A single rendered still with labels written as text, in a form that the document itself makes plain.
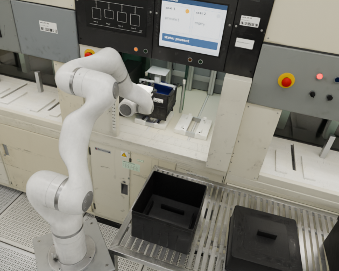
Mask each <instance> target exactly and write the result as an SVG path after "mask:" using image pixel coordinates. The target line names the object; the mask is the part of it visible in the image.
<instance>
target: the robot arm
mask: <svg viewBox="0 0 339 271"><path fill-rule="evenodd" d="M55 83H56V85H57V87H58V88H59V89H60V90H61V91H63V92H65V93H67V94H71V95H74V96H79V97H83V98H86V102H85V103H84V105H83V106H82V107H80V108H79V109H77V110H75V111H73V112H71V113H70V114H69V115H67V116H66V118H65V119H64V121H63V124H62V128H61V132H60V138H59V153H60V156H61V158H62V160H63V162H64V163H65V165H66V167H67V169H68V174H69V176H66V175H63V174H60V173H56V172H53V171H49V170H41V171H38V172H36V173H34V174H33V175H32V176H31V177H30V178H29V180H28V182H27V184H26V195H27V198H28V200H29V202H30V203H31V205H32V206H33V207H34V209H35V210H36V211H37V212H38V213H39V214H40V215H41V216H42V217H43V218H44V219H45V220H46V221H47V222H48V223H49V224H50V228H51V233H52V237H53V242H54V244H53V245H52V246H51V248H50V250H49V253H48V262H49V265H50V267H51V268H52V269H53V270H54V271H82V270H84V269H85V268H87V267H88V266H89V265H90V263H91V262H92V260H93V258H94V256H95V252H96V251H95V243H94V241H93V240H92V238H91V237H90V236H88V235H86V234H85V231H84V223H83V216H82V214H83V213H85V212H86V211H87V210H88V209H89V207H90V206H91V203H92V202H93V195H94V191H93V184H92V181H91V177H90V172H89V168H88V158H87V156H88V146H89V141H90V136H91V132H92V129H93V126H94V124H95V122H96V120H97V119H98V118H99V116H100V115H102V114H103V113H104V112H105V111H107V110H108V109H109V108H111V107H112V106H113V105H114V103H115V102H116V100H117V98H118V96H120V97H122V98H124V99H123V100H122V101H121V102H120V104H119V106H118V110H119V112H120V113H121V114H122V115H123V116H125V117H131V116H132V115H133V114H134V113H142V114H145V115H149V114H151V113H152V112H153V109H154V104H153V100H152V98H151V96H152V95H153V93H155V92H157V89H155V88H154V82H152V83H151V85H150V86H147V85H146V80H145V81H144V82H143V83H141V84H135V83H133V82H131V79H130V77H129V74H128V71H127V69H126V67H125V64H124V62H123V60H122V57H121V56H120V54H119V53H118V52H117V51H116V50H115V49H113V48H111V47H106V48H103V49H101V50H100V51H98V52H97V53H95V54H93V55H90V56H87V57H83V58H78V59H74V60H71V61H69V62H67V63H65V64H64V65H62V66H61V67H60V68H59V69H58V70H57V72H56V74H55Z"/></svg>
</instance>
